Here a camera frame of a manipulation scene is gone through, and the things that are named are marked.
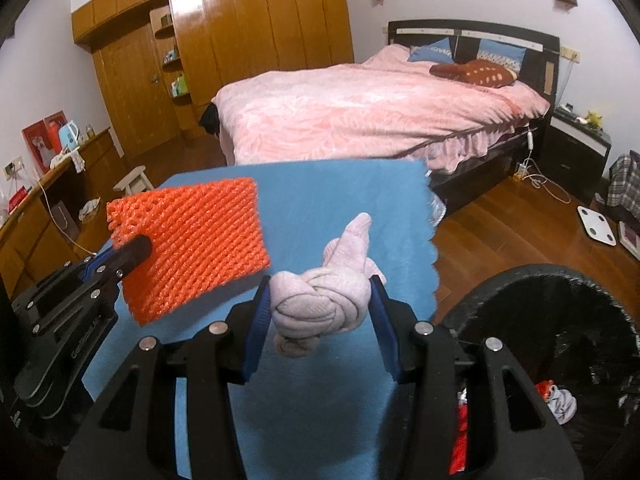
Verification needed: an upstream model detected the red framed picture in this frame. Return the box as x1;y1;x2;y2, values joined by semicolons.
22;110;67;174

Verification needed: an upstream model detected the wooden wardrobe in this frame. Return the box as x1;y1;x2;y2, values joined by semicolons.
72;0;354;159

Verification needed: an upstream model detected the right blue pillow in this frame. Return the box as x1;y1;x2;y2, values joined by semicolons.
476;39;526;74

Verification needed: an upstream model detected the light blue electric kettle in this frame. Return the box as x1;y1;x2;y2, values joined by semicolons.
58;120;79;152

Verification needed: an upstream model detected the crumpled white tissue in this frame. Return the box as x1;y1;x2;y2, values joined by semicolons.
539;382;577;425

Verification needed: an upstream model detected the dark wooden bed frame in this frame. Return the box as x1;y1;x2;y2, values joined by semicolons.
387;18;560;214

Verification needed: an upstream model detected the white bathroom scale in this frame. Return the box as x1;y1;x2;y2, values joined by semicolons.
577;206;616;247

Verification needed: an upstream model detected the white red floor book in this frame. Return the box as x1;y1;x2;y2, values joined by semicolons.
618;221;640;260

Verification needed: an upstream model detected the blue pillow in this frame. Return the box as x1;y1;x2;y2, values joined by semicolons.
476;39;526;74
408;38;454;64

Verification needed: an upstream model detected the blue felt table mat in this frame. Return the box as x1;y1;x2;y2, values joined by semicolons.
81;157;441;480

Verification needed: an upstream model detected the small white wooden stool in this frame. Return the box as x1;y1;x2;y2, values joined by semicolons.
113;165;154;196

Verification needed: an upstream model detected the plaid cloth on chair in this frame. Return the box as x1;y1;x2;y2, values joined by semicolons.
606;151;640;220

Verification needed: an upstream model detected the pink knotted cloth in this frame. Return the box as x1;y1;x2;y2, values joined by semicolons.
269;212;386;358

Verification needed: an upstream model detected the wooden side dresser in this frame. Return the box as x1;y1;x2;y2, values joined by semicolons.
1;130;126;299

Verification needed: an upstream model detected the black bedside cabinet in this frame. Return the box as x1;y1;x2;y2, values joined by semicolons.
538;108;612;203

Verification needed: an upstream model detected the wall power socket strip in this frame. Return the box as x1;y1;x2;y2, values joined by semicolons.
559;46;580;64

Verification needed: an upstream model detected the black round trash bin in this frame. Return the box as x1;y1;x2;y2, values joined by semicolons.
442;263;639;479

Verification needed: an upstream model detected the white charger cable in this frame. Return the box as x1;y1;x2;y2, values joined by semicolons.
512;127;573;206

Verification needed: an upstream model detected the red plastic bag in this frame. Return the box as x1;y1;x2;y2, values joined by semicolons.
449;380;554;474

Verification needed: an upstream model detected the brown polka dot pillow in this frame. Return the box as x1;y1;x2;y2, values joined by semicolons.
430;60;518;88

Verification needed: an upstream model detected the pink bed quilt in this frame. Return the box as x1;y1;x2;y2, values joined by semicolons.
212;44;550;174

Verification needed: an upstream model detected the left blue pillow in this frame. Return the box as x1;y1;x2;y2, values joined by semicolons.
408;38;454;64

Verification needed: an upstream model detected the yellow plush toy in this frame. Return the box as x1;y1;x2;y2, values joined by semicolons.
585;110;603;130

